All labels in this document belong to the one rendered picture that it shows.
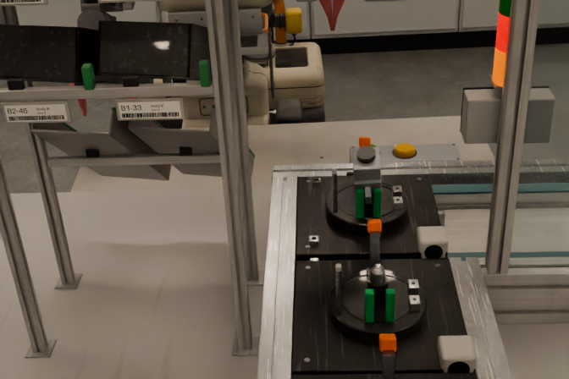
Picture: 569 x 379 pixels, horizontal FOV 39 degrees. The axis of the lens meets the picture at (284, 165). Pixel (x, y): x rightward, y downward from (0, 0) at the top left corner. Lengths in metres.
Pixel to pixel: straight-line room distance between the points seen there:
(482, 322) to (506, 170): 0.22
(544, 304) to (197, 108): 1.07
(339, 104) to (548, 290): 2.73
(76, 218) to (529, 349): 0.88
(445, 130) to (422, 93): 2.19
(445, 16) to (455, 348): 3.50
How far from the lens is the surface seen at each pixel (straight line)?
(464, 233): 1.45
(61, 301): 1.45
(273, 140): 1.85
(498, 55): 1.14
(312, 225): 1.36
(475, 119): 1.17
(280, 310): 1.20
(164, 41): 1.09
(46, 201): 1.39
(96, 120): 4.01
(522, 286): 1.32
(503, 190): 1.20
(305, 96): 2.33
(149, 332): 1.35
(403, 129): 1.89
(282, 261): 1.31
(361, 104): 3.95
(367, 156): 1.30
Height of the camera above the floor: 1.74
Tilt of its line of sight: 30 degrees down
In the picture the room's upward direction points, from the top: 3 degrees counter-clockwise
